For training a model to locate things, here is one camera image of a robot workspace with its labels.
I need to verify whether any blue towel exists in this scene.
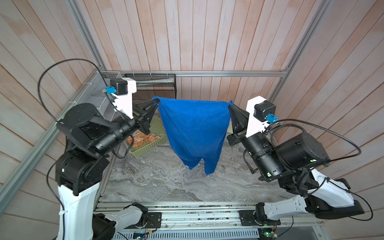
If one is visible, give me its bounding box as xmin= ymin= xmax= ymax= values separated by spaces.
xmin=158 ymin=98 xmax=234 ymax=175

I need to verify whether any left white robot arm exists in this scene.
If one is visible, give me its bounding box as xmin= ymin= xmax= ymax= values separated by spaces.
xmin=55 ymin=99 xmax=160 ymax=240

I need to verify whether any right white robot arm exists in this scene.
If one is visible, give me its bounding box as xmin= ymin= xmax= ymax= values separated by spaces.
xmin=227 ymin=101 xmax=364 ymax=226

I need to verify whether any light green towel basket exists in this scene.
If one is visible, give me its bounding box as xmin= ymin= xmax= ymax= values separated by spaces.
xmin=129 ymin=116 xmax=168 ymax=158

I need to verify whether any orange patterned towel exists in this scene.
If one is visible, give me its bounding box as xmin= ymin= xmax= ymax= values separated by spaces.
xmin=127 ymin=132 xmax=161 ymax=148

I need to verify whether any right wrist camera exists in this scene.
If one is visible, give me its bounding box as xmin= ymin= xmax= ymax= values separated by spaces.
xmin=246 ymin=96 xmax=278 ymax=138

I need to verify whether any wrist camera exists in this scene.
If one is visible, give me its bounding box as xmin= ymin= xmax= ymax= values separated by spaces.
xmin=246 ymin=96 xmax=278 ymax=138
xmin=106 ymin=78 xmax=137 ymax=119

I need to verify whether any black wire mesh basket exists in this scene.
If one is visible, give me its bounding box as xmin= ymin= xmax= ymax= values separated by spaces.
xmin=124 ymin=74 xmax=178 ymax=101

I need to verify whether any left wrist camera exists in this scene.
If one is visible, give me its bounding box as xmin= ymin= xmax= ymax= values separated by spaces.
xmin=106 ymin=78 xmax=137 ymax=119

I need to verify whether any white wire mesh shelf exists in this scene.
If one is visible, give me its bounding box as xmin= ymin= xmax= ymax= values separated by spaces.
xmin=73 ymin=72 xmax=118 ymax=121

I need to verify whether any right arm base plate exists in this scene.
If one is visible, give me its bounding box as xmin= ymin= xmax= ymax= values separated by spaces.
xmin=239 ymin=210 xmax=281 ymax=227

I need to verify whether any aluminium front rail frame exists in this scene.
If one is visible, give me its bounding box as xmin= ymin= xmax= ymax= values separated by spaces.
xmin=74 ymin=200 xmax=325 ymax=240

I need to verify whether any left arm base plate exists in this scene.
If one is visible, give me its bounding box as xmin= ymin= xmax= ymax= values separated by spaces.
xmin=130 ymin=212 xmax=162 ymax=229

